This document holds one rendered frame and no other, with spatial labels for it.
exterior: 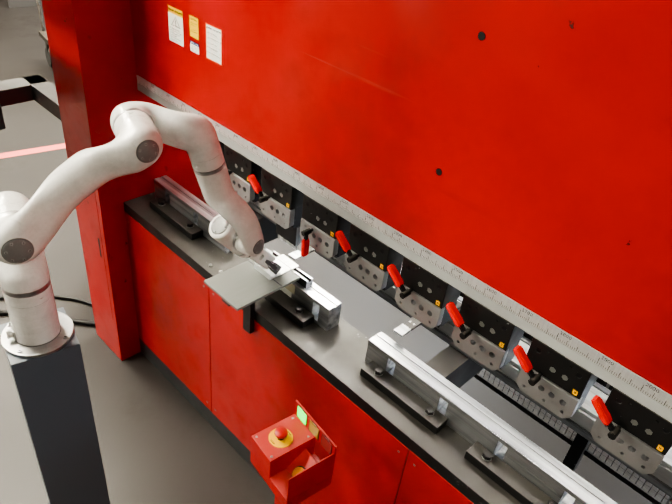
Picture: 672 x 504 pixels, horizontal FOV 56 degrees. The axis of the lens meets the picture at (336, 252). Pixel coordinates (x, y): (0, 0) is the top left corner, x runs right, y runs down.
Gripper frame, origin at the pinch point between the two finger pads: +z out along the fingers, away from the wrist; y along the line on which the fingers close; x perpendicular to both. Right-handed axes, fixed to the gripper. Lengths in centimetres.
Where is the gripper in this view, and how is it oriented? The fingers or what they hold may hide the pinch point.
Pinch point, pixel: (270, 264)
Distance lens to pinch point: 212.9
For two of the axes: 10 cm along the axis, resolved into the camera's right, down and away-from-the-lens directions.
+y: -7.0, -4.7, 5.4
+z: 3.9, 3.8, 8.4
